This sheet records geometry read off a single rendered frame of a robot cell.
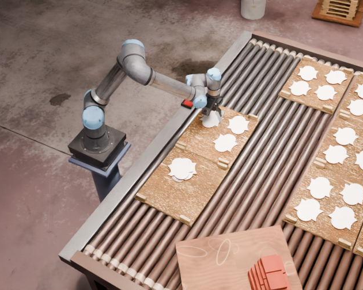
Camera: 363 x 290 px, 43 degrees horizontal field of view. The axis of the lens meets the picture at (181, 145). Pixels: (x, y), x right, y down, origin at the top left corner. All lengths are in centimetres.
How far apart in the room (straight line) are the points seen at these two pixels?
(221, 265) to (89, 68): 306
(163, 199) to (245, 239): 51
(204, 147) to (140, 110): 166
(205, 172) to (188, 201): 21
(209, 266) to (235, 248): 15
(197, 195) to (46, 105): 236
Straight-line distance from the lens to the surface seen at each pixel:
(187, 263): 212
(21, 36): 540
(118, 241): 234
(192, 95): 242
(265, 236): 220
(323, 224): 241
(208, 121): 276
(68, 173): 385
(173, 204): 240
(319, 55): 331
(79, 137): 273
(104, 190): 293
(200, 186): 246
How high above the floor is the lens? 294
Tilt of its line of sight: 49 degrees down
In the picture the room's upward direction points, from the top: 3 degrees counter-clockwise
